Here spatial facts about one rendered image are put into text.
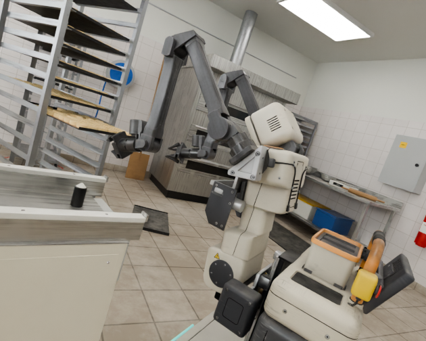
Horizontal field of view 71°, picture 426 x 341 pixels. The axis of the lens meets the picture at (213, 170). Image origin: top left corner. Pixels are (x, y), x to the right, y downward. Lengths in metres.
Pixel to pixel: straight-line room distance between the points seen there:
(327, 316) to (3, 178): 0.92
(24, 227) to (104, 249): 0.17
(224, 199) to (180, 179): 3.15
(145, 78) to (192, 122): 1.21
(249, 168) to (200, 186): 3.47
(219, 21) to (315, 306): 4.94
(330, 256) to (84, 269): 0.71
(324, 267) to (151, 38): 4.39
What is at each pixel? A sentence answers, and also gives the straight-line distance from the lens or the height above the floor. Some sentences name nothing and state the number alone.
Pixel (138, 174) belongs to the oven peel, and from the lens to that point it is 4.80.
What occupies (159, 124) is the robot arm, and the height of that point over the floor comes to 1.11.
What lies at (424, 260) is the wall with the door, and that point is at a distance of 4.73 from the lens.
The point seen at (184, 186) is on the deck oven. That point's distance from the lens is 4.29.
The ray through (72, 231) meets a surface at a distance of 0.71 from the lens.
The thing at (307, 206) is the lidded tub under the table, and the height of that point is 0.43.
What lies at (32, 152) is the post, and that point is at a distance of 1.81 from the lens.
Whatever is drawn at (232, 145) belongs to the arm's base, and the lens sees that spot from 0.96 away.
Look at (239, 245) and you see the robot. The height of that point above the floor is 0.78.
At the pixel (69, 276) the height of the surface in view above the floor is 0.76.
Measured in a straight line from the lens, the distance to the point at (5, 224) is 0.68.
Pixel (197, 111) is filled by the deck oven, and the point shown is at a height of 1.28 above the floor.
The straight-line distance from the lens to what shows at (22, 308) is 0.77.
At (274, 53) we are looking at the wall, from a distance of 6.00.
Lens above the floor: 1.17
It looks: 8 degrees down
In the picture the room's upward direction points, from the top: 18 degrees clockwise
